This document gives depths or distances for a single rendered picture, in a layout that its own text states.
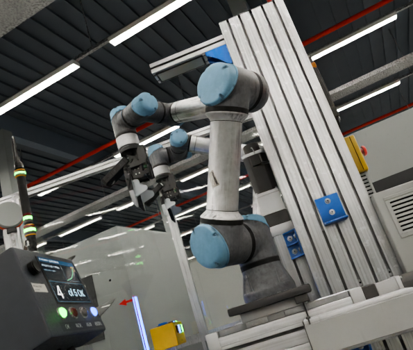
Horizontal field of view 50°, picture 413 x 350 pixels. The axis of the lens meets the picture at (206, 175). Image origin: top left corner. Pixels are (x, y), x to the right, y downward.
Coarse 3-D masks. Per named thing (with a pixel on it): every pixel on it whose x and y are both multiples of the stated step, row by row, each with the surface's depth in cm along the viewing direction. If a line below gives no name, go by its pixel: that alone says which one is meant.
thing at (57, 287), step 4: (48, 280) 88; (52, 284) 89; (56, 284) 90; (60, 284) 92; (52, 288) 88; (56, 288) 89; (60, 288) 91; (56, 292) 88; (60, 292) 90; (64, 292) 91; (56, 296) 87; (60, 296) 89; (64, 296) 90; (60, 300) 88; (64, 300) 89; (68, 300) 91
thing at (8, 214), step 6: (0, 204) 240; (6, 204) 241; (12, 204) 242; (18, 204) 244; (0, 210) 238; (6, 210) 239; (12, 210) 241; (18, 210) 242; (0, 216) 237; (6, 216) 238; (12, 216) 239; (18, 216) 241; (0, 222) 235; (6, 222) 237; (12, 222) 238; (18, 222) 239; (0, 228) 238; (6, 228) 238
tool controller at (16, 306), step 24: (0, 264) 82; (24, 264) 83; (48, 264) 93; (72, 264) 105; (0, 288) 81; (24, 288) 80; (48, 288) 86; (72, 288) 97; (0, 312) 79; (24, 312) 79; (48, 312) 80; (0, 336) 78; (24, 336) 77; (48, 336) 77; (72, 336) 86
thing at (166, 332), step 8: (152, 328) 177; (160, 328) 176; (168, 328) 175; (152, 336) 175; (160, 336) 175; (168, 336) 174; (176, 336) 174; (184, 336) 187; (160, 344) 174; (168, 344) 174; (176, 344) 173
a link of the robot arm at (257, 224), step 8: (248, 216) 125; (256, 216) 125; (248, 224) 123; (256, 224) 124; (264, 224) 126; (256, 232) 122; (264, 232) 124; (256, 240) 120; (264, 240) 123; (272, 240) 125; (256, 248) 120; (264, 248) 122; (272, 248) 123; (256, 256) 121; (264, 256) 121; (240, 264) 124
